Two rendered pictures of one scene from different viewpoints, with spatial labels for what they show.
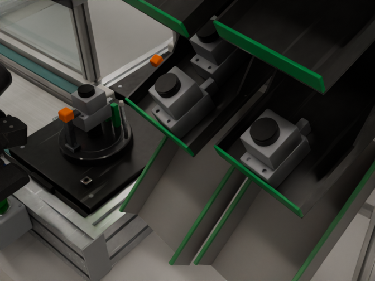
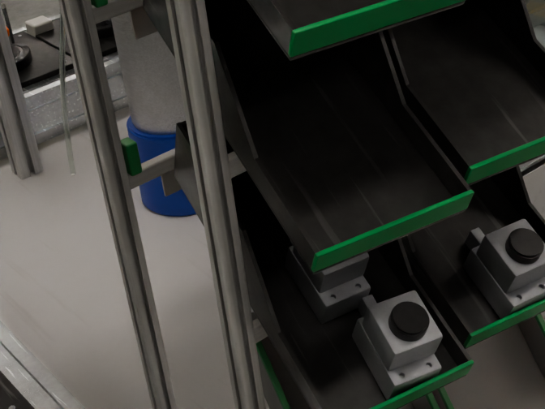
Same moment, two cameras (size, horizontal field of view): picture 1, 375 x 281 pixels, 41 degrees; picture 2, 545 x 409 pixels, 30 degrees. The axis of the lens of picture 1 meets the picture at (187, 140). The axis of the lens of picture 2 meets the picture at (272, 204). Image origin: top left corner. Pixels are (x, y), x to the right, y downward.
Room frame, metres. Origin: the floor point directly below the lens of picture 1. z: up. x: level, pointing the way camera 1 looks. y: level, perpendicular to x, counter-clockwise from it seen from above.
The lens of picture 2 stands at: (0.44, 0.63, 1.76)
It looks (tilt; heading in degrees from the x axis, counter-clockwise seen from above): 32 degrees down; 283
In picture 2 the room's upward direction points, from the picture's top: 7 degrees counter-clockwise
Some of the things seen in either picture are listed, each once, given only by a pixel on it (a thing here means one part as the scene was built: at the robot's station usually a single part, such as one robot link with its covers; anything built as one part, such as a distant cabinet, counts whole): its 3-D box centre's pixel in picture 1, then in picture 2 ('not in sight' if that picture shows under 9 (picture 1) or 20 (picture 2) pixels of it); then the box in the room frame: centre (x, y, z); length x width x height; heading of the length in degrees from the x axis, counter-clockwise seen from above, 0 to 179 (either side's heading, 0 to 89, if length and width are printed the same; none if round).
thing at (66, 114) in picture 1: (72, 125); not in sight; (0.70, 0.20, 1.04); 0.04 x 0.02 x 0.08; 137
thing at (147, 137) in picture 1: (97, 145); not in sight; (0.73, 0.17, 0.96); 0.24 x 0.24 x 0.02; 47
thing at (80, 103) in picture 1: (92, 101); not in sight; (0.74, 0.17, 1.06); 0.08 x 0.04 x 0.07; 137
